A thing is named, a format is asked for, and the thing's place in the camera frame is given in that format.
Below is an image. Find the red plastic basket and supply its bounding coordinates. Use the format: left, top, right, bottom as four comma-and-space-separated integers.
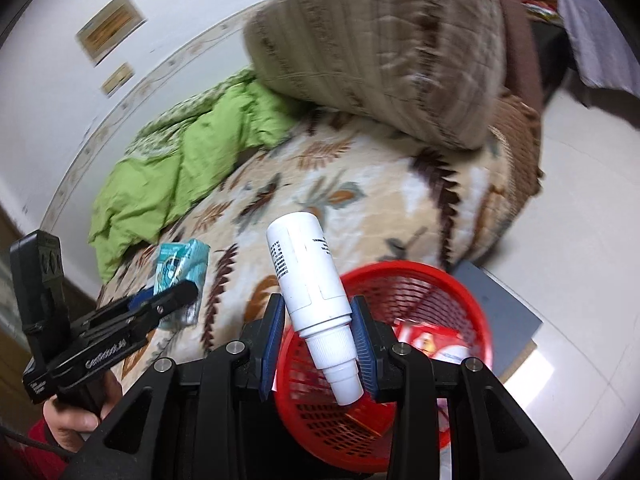
272, 261, 495, 473

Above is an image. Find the white plastic bottle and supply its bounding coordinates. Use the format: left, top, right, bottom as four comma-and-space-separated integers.
266, 211, 364, 406

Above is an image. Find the grey floor board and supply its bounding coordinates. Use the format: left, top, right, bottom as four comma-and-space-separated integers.
450, 260, 544, 377

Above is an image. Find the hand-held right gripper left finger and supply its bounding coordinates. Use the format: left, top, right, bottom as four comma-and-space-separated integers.
65, 292, 286, 480

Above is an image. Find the person's left hand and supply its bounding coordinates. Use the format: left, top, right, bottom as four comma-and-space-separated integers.
44, 375, 124, 452

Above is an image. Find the wall switch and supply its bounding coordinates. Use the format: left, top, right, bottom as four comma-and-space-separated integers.
102, 62, 135, 97

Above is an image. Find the black cable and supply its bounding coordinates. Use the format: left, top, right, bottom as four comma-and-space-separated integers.
0, 422, 69, 459

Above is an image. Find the green duvet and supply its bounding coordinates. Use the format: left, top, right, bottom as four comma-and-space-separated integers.
89, 67, 306, 283

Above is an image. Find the person's left forearm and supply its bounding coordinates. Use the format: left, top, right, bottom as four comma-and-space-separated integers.
22, 420, 73, 480

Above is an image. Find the white cloth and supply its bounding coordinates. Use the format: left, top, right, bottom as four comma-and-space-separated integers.
555, 0, 640, 97

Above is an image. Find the padded headboard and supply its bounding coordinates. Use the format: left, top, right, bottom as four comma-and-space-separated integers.
487, 0, 547, 211

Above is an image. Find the teal tissue pack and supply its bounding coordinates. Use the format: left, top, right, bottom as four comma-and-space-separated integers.
152, 239, 211, 329

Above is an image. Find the small framed picture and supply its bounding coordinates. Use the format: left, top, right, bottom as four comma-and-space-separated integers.
75, 0, 147, 67

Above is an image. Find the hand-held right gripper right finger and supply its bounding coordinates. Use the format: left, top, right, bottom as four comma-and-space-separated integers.
350, 296, 576, 480

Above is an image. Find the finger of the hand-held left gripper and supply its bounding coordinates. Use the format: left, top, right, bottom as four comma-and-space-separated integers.
131, 280, 199, 332
95, 288, 161, 324

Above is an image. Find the dark side table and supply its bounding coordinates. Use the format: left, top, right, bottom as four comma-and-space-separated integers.
520, 0, 581, 107

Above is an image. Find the striped brown pillow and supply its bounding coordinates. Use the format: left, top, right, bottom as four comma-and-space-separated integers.
243, 0, 506, 150

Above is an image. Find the red white wrapper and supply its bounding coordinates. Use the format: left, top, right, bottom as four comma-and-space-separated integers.
395, 321, 472, 362

